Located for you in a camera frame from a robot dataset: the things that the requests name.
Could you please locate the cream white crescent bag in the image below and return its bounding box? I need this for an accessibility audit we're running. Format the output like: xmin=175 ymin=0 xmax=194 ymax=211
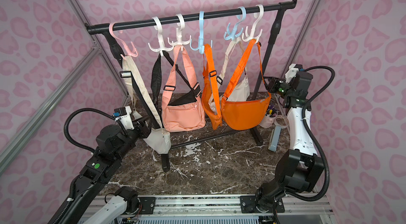
xmin=208 ymin=37 xmax=250 ymax=114

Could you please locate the large orange crescent bag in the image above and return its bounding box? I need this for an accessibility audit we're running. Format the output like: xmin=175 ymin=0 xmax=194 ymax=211
xmin=221 ymin=39 xmax=272 ymax=131

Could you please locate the pink shoulder bag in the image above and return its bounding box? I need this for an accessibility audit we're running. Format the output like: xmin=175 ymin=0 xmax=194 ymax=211
xmin=162 ymin=45 xmax=206 ymax=132

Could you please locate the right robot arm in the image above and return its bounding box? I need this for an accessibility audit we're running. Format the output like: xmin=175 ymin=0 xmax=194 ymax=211
xmin=254 ymin=64 xmax=335 ymax=214

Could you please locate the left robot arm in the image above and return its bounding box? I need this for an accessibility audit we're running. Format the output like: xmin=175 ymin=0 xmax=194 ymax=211
xmin=49 ymin=107 xmax=152 ymax=224

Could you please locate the white plastic hook right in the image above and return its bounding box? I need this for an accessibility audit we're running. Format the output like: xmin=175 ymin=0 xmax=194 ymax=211
xmin=241 ymin=4 xmax=264 ymax=43

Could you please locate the white plastic hook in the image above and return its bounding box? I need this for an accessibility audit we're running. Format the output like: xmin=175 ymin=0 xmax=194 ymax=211
xmin=148 ymin=16 xmax=174 ymax=57
xmin=168 ymin=14 xmax=191 ymax=47
xmin=241 ymin=4 xmax=264 ymax=43

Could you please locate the black sling bag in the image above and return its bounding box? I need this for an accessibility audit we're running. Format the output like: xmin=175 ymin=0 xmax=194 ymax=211
xmin=151 ymin=55 xmax=202 ymax=108

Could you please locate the light blue hook right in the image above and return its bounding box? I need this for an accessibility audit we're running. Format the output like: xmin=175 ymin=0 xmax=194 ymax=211
xmin=224 ymin=6 xmax=246 ymax=41

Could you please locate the light blue hook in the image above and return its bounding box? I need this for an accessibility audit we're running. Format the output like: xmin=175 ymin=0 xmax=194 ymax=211
xmin=224 ymin=6 xmax=246 ymax=41
xmin=189 ymin=11 xmax=205 ymax=55

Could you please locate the small orange sling bag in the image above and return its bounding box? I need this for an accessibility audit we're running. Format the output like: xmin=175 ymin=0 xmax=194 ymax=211
xmin=202 ymin=44 xmax=223 ymax=130

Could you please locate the pink plastic hook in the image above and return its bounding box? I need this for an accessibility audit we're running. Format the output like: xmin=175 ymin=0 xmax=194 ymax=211
xmin=108 ymin=22 xmax=138 ymax=60

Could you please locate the light blue hook left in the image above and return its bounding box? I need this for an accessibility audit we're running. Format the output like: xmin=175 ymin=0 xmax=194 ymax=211
xmin=189 ymin=11 xmax=205 ymax=55

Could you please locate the pink pen cup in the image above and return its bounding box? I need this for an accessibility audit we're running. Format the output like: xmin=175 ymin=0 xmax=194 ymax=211
xmin=259 ymin=104 xmax=279 ymax=128

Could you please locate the grey blue flat box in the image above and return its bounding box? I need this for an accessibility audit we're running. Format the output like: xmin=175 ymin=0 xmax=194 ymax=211
xmin=268 ymin=125 xmax=282 ymax=152

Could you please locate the black garment rack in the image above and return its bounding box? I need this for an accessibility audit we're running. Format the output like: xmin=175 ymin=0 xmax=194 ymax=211
xmin=85 ymin=0 xmax=298 ymax=172

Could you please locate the cream bag striped strap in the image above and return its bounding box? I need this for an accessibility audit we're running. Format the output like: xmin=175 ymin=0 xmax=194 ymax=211
xmin=119 ymin=54 xmax=172 ymax=155

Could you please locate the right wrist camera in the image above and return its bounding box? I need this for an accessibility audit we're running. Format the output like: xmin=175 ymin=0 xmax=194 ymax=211
xmin=285 ymin=63 xmax=303 ymax=83

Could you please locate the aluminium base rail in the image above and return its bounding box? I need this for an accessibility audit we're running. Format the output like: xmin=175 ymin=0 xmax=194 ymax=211
xmin=58 ymin=193 xmax=337 ymax=224

